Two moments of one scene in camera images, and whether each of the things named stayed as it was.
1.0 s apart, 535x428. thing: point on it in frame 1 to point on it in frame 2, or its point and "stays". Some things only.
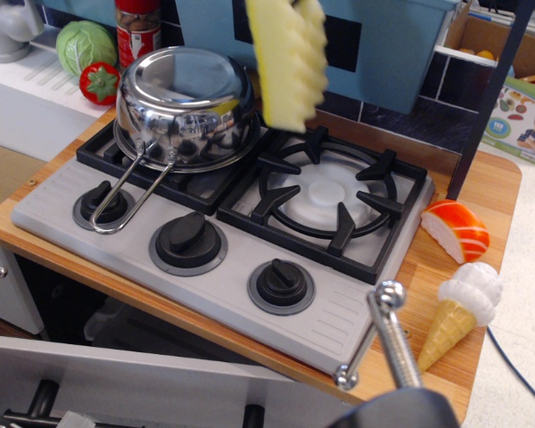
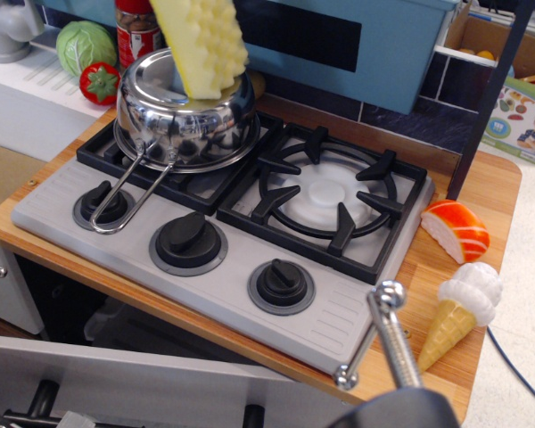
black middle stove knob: [187, 245] stays
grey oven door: [114, 386] stays
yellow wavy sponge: [289, 37] to [205, 42]
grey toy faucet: [8, 27] stays
